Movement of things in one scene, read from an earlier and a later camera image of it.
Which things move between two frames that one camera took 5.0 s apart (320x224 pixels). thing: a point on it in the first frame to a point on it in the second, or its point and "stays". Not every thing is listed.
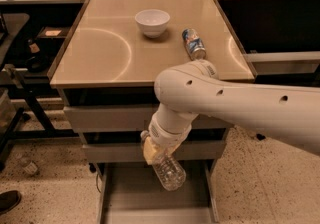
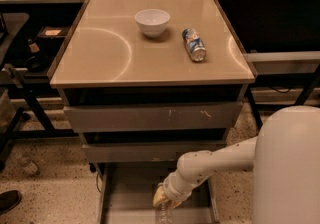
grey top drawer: [126, 119] stays
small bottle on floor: [27, 164] stays
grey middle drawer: [135, 152] stays
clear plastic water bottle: [167, 168] to [164, 213]
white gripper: [165, 136] to [171, 190]
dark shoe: [9, 199] stays
